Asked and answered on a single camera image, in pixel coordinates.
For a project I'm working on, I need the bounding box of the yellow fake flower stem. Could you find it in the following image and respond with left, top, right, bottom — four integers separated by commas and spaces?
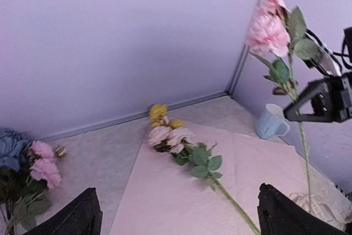
149, 103, 184, 129

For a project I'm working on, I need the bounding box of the light blue mug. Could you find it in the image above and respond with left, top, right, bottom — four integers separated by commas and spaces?
256, 103, 290, 140

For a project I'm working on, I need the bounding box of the beige printed ribbon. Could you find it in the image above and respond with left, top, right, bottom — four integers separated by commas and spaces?
289, 193, 351, 227

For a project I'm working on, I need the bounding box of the pink fake rose stem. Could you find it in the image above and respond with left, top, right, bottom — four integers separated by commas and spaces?
244, 0, 321, 216

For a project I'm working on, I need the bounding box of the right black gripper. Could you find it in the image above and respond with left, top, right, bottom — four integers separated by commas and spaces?
283, 27, 351, 123

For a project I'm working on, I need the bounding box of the pink wrapping paper sheet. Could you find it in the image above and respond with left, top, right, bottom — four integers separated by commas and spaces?
111, 122, 307, 234

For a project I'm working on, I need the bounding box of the pale pink fake flower stem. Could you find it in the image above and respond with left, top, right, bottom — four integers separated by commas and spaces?
147, 126, 261, 234

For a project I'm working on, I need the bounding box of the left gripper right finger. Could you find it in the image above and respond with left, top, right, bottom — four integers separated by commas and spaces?
257, 183, 346, 235

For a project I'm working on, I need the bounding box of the blue fake flower bunch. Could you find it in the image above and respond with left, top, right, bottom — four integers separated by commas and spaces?
1, 127, 33, 219

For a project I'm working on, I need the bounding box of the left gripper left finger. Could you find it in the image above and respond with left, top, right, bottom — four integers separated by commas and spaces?
24, 188, 103, 235

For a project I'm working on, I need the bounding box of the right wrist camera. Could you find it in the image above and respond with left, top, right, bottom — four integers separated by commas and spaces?
305, 29, 342, 77

